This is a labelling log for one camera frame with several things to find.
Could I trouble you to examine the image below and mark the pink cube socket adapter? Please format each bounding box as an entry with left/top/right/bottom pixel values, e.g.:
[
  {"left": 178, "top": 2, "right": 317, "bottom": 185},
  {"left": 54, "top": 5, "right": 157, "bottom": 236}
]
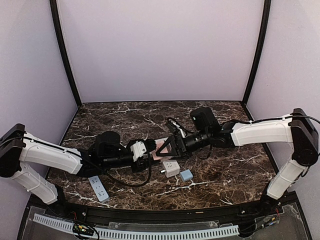
[{"left": 151, "top": 137, "right": 176, "bottom": 162}]

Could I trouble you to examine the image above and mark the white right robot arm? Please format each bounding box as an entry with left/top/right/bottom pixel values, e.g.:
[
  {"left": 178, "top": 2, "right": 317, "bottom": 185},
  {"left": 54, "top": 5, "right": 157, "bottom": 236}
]
[{"left": 155, "top": 107, "right": 320, "bottom": 202}]

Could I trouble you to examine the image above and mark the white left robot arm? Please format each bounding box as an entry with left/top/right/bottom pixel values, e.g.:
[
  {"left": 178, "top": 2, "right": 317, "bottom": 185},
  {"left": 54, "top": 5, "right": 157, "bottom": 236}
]
[{"left": 0, "top": 123, "right": 156, "bottom": 206}]

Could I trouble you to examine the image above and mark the white cube socket adapter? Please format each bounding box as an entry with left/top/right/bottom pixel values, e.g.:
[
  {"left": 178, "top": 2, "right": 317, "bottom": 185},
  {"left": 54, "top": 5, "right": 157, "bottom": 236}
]
[{"left": 161, "top": 160, "right": 180, "bottom": 178}]

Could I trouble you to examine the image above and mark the small blue charger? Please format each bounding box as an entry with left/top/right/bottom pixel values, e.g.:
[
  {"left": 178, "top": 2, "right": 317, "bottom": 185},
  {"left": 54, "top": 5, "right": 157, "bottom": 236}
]
[{"left": 179, "top": 169, "right": 193, "bottom": 182}]

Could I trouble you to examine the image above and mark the blue small power strip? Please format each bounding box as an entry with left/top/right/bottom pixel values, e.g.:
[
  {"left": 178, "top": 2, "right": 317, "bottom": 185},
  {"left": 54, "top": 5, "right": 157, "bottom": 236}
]
[{"left": 88, "top": 175, "right": 110, "bottom": 204}]

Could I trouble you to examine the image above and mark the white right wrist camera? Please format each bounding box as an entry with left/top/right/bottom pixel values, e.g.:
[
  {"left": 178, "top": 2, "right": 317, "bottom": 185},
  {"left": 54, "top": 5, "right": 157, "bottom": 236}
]
[{"left": 167, "top": 117, "right": 188, "bottom": 138}]

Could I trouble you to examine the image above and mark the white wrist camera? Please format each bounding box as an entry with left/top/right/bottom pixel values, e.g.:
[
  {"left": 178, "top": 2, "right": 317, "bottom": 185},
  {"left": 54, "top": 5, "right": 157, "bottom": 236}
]
[
  {"left": 129, "top": 140, "right": 148, "bottom": 162},
  {"left": 167, "top": 117, "right": 188, "bottom": 138}
]

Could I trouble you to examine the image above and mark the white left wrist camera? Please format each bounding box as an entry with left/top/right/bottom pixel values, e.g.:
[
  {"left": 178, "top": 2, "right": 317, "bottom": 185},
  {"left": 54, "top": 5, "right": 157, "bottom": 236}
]
[{"left": 129, "top": 140, "right": 148, "bottom": 162}]

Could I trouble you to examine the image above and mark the white slotted cable duct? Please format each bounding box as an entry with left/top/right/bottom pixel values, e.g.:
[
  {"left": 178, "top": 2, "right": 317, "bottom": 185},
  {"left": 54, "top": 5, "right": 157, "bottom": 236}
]
[{"left": 32, "top": 213, "right": 240, "bottom": 240}]

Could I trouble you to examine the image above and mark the black front frame rail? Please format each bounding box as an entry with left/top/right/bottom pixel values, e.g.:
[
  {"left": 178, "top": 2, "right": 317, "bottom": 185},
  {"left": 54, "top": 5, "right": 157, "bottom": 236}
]
[{"left": 29, "top": 193, "right": 298, "bottom": 226}]

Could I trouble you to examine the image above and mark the black right frame post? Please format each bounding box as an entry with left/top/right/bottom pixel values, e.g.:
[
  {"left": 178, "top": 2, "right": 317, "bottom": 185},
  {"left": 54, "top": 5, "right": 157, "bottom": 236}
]
[{"left": 242, "top": 0, "right": 272, "bottom": 106}]

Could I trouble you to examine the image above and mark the black frame post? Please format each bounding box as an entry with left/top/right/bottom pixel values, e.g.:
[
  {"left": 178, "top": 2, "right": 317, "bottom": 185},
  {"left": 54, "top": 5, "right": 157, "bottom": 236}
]
[
  {"left": 242, "top": 0, "right": 272, "bottom": 106},
  {"left": 49, "top": 0, "right": 82, "bottom": 108}
]

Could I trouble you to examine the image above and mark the black left frame post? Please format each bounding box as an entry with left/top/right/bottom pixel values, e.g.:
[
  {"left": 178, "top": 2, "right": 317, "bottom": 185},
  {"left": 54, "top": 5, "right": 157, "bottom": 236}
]
[{"left": 49, "top": 0, "right": 82, "bottom": 108}]

